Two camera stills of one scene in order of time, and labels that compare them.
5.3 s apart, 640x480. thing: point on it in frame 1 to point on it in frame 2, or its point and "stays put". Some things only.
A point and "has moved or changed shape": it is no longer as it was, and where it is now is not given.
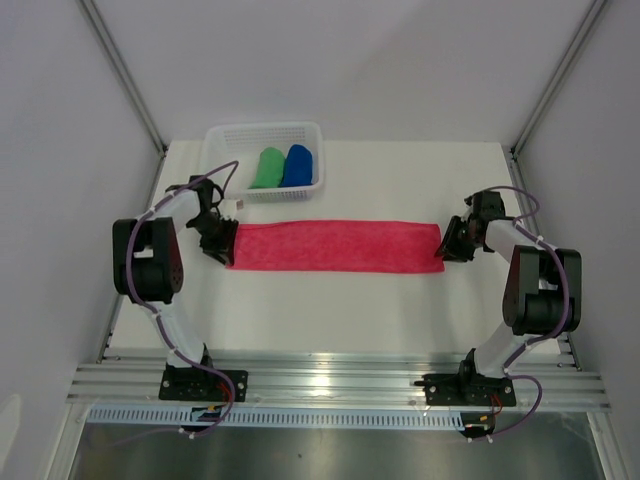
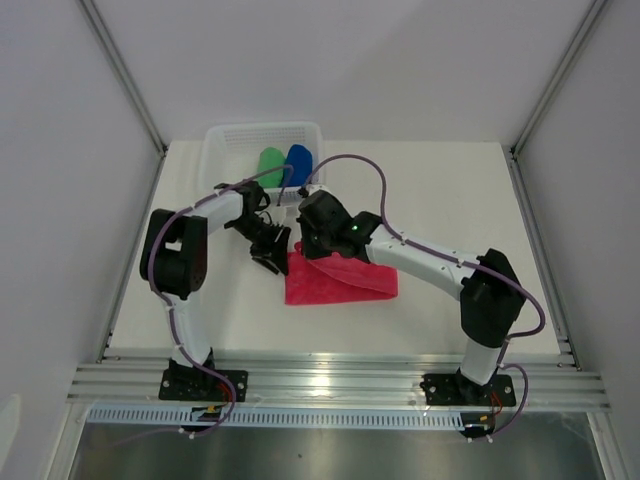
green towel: [270, 169] stays put
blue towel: [297, 168] stays put
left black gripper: [222, 249] to [273, 255]
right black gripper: [449, 249] to [309, 252]
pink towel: [338, 246] has moved or changed shape
